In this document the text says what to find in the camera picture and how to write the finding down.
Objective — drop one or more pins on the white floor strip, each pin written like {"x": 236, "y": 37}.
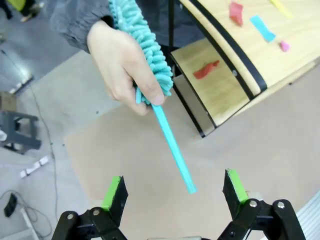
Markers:
{"x": 35, "y": 167}

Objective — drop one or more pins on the black power adapter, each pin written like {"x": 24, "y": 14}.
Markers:
{"x": 10, "y": 205}

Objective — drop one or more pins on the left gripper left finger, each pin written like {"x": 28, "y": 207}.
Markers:
{"x": 113, "y": 200}

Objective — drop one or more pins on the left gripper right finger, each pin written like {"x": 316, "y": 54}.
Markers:
{"x": 235, "y": 197}

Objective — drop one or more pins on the cardboard box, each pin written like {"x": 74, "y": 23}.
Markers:
{"x": 7, "y": 101}

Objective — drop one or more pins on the small pink paper scrap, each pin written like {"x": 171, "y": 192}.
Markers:
{"x": 285, "y": 46}

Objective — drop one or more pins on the two-tier wooden shelf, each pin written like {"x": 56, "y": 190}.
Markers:
{"x": 225, "y": 95}

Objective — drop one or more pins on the yellow paper scrap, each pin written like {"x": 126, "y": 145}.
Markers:
{"x": 281, "y": 7}

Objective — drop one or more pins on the person's right hand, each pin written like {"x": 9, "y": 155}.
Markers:
{"x": 117, "y": 65}

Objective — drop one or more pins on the person's right forearm, grey sleeve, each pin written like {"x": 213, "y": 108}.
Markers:
{"x": 75, "y": 20}

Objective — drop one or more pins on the teal chenille duster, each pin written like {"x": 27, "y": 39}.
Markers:
{"x": 140, "y": 32}

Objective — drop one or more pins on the grey plastic stool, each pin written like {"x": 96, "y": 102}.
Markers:
{"x": 22, "y": 132}

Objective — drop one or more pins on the long red paper scrap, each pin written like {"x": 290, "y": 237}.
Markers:
{"x": 205, "y": 70}

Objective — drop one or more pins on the blue paper scrap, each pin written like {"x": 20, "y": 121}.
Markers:
{"x": 262, "y": 28}

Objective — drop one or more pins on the aluminium profile base platform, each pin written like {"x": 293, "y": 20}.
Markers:
{"x": 310, "y": 217}

